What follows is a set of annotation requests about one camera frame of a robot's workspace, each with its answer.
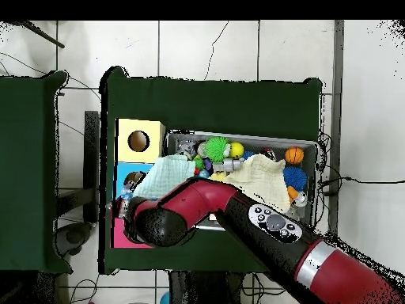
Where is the light blue waffle cloth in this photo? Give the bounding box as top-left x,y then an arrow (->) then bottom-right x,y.
132,154 -> 197,200

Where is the silver can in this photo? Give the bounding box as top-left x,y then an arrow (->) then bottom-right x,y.
293,189 -> 309,209

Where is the orange basketball toy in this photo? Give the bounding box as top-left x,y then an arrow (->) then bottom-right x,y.
284,146 -> 305,165

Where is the blue spiky ball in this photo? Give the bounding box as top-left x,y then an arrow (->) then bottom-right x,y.
282,165 -> 308,192

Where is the grey stand base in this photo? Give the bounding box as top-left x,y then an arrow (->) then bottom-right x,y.
53,221 -> 97,257

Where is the grey metal toy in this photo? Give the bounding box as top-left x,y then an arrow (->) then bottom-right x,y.
214,158 -> 244,173

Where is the black flat panel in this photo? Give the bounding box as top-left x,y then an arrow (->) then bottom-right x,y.
84,110 -> 102,224

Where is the green cloth side table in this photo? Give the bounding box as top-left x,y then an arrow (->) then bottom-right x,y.
0,70 -> 70,275

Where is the dark thin rod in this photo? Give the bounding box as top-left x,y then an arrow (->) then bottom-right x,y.
17,21 -> 66,50

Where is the yellow ball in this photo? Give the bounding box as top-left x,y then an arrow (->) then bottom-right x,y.
229,142 -> 245,159

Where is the shallow clear mesh bin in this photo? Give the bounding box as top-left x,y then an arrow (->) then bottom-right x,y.
160,131 -> 320,238

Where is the large green spiky ball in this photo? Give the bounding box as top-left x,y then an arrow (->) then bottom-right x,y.
205,135 -> 230,161

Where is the cream waffle cloth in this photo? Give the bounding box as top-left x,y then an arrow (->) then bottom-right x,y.
224,154 -> 292,213

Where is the dark green table cloth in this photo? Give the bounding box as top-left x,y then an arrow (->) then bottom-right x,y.
100,66 -> 324,279

